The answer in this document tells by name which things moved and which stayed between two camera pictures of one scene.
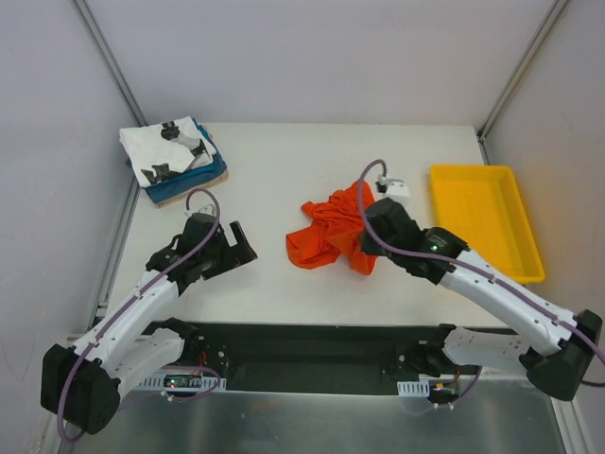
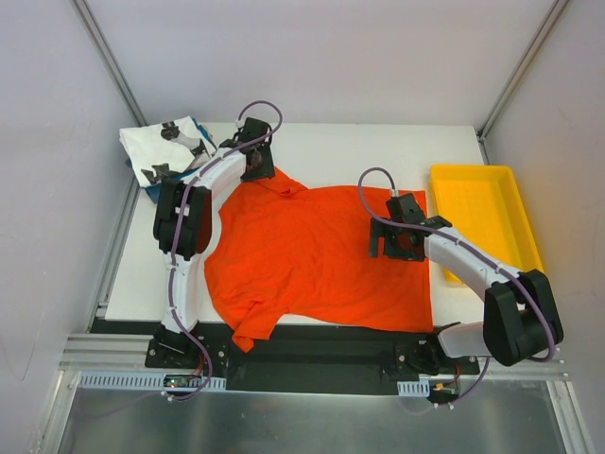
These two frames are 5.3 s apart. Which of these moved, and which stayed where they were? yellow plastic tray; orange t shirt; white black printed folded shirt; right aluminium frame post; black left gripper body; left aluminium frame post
Moved: orange t shirt; black left gripper body
Stayed: white black printed folded shirt; yellow plastic tray; right aluminium frame post; left aluminium frame post
